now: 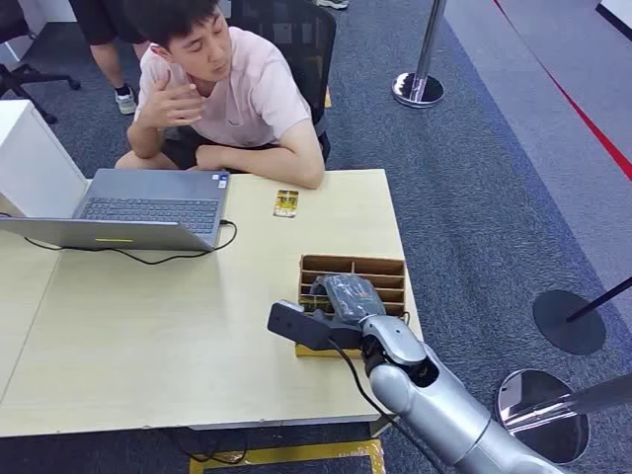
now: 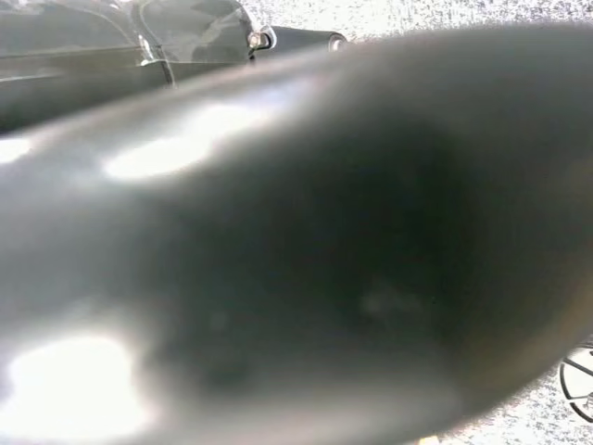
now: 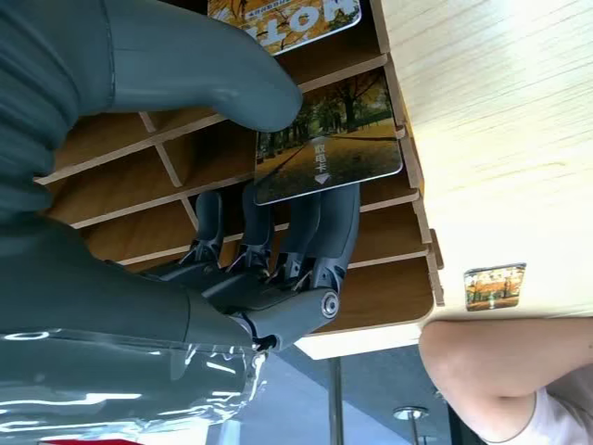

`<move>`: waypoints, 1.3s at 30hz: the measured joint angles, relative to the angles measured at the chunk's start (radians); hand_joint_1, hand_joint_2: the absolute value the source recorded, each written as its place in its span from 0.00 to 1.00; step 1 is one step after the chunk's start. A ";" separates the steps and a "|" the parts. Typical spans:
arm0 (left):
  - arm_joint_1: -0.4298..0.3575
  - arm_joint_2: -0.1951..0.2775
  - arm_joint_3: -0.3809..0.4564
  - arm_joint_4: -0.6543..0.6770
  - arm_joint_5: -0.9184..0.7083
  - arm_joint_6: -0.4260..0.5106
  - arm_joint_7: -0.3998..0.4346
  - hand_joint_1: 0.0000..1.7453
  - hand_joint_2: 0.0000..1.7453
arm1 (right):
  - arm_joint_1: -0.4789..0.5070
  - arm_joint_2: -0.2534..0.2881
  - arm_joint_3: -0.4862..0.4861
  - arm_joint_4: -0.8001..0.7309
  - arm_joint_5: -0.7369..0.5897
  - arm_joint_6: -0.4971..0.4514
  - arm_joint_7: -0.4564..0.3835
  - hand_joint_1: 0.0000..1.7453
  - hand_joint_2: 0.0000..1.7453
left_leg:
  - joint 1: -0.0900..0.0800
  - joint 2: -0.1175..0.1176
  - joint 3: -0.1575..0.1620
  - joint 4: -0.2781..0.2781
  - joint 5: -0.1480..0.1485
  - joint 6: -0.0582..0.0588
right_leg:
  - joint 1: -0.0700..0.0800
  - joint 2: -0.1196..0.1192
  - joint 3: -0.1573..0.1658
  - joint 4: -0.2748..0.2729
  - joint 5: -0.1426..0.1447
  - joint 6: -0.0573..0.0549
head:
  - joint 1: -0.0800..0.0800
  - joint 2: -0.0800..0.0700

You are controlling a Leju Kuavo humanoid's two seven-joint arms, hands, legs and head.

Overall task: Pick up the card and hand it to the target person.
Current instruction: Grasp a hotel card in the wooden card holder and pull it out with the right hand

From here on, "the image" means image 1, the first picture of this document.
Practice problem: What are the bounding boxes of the black cable under table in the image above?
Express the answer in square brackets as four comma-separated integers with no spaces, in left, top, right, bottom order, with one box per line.
[162,428,249,466]

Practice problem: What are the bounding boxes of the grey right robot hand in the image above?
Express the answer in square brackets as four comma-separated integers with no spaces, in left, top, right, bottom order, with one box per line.
[310,273,387,327]

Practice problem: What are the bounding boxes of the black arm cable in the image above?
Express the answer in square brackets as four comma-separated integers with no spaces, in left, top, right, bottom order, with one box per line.
[327,338,448,474]

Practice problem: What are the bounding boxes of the black mesh office chair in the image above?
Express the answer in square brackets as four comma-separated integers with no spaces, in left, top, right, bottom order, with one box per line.
[229,0,338,165]

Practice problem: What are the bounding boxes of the grey laptop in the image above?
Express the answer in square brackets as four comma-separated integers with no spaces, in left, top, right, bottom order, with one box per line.
[0,168,232,253]

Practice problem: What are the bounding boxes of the person's right hand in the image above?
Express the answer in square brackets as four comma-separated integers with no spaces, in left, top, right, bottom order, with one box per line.
[140,73,205,129]

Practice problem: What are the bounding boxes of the standing person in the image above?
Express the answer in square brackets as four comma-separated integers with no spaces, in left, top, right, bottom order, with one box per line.
[69,0,151,117]

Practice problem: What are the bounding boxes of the dark wrist camera box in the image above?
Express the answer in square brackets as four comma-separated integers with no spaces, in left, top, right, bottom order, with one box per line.
[267,299,364,353]

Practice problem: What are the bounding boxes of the cardboard slotted card holder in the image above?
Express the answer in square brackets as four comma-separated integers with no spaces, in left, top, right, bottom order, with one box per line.
[295,254,408,359]

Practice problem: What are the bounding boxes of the black swivel chair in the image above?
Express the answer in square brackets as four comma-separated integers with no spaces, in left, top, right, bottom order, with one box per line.
[0,0,82,125]

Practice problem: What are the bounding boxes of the person's left hand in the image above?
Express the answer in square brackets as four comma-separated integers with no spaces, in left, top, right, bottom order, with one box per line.
[196,144,229,173]

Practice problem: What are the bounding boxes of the black laptop cable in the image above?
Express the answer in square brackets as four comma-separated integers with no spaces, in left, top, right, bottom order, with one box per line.
[23,219,239,267]

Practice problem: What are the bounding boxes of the white board with black edge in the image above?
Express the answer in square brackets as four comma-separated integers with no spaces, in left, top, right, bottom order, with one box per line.
[596,0,632,41]

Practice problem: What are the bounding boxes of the black stanchion with flat base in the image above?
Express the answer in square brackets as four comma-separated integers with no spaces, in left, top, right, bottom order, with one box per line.
[532,276,632,356]

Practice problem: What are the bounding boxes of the chrome stanchion with round base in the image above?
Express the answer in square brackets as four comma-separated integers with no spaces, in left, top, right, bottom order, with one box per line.
[391,0,448,110]

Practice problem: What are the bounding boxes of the white cabinet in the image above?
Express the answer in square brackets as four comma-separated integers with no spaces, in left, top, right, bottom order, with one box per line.
[0,99,88,219]

